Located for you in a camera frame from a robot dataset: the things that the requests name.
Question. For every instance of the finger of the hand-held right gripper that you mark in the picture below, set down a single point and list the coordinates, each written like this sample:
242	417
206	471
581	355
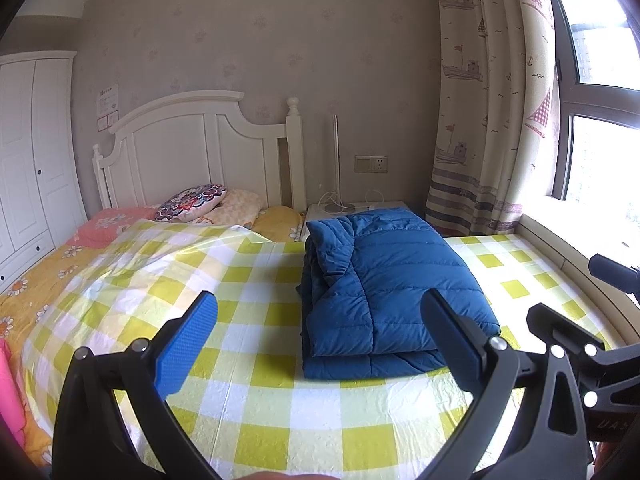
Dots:
565	332
617	270

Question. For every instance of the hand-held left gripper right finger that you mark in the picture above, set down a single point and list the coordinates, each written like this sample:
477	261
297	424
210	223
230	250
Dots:
452	332

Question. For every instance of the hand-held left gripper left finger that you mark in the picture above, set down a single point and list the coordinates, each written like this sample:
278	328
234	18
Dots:
187	340

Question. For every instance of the blue quilted jacket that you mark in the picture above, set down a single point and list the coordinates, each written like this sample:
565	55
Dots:
395	285

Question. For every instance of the yellow checked duvet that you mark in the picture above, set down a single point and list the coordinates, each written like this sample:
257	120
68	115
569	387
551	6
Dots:
250	310

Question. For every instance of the window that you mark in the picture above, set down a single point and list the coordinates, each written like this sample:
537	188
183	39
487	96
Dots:
605	160

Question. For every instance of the patterned round cushion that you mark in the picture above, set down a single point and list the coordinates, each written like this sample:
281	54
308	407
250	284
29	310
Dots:
192	202

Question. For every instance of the pale floral pillow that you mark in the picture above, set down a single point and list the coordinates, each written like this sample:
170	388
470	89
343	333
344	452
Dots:
240	205

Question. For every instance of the yellow pillow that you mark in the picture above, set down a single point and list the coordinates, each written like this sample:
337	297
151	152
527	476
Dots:
277	222

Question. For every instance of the white nightstand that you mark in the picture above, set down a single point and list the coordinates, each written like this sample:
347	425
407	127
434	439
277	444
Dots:
320	212

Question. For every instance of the bright pink cloth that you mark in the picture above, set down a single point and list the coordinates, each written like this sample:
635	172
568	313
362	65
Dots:
9	390

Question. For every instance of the white bed headboard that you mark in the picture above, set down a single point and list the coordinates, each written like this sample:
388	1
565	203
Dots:
175	145

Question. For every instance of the white slim lamp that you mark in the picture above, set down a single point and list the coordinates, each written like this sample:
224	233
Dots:
336	160

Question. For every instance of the boat print curtain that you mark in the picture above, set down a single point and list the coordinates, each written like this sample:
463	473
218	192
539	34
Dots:
480	110

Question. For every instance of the white wardrobe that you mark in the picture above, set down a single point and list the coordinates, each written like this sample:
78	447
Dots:
30	160

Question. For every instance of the beige wall socket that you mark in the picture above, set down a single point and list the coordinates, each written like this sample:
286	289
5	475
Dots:
371	164

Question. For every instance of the wall switch panel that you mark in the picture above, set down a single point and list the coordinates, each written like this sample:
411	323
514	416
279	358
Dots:
107	123

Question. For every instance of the white wall notice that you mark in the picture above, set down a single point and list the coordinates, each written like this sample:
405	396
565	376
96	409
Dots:
107	100

